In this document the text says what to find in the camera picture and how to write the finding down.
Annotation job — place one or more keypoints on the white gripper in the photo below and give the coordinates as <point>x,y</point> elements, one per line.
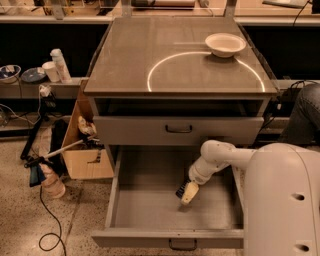
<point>197,175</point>

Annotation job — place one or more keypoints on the dark blue rxbar packet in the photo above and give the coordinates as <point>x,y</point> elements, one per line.
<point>181,190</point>

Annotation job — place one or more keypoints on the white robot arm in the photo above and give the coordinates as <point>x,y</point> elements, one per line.
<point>281,194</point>

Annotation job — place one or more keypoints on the open middle drawer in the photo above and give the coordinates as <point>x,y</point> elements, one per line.
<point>144,210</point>

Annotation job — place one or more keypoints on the closed top drawer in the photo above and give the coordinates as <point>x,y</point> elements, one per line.
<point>176,131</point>

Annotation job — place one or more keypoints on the grey drawer cabinet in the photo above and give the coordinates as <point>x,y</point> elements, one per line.
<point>161,66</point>

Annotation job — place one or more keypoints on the cardboard box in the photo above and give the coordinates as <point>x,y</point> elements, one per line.
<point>84,160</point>

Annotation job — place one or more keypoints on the white rod tool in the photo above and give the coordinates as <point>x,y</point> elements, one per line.
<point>40,159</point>

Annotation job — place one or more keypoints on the person's leg in jeans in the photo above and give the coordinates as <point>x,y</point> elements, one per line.
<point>304,121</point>

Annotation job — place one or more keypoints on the spray bottle with blue trigger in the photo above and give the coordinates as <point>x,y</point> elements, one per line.
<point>43,174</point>

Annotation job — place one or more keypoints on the white bowl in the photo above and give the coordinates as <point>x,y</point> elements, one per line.
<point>225,45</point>

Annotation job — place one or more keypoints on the white spray can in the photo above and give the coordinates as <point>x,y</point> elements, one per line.
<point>61,66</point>

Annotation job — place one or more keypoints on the white paper cup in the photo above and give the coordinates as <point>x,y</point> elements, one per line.
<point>51,71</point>

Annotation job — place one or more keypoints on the blue plate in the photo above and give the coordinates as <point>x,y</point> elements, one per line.
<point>33,75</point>

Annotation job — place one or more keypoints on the blue patterned bowl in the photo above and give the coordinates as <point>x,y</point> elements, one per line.
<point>9,73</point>

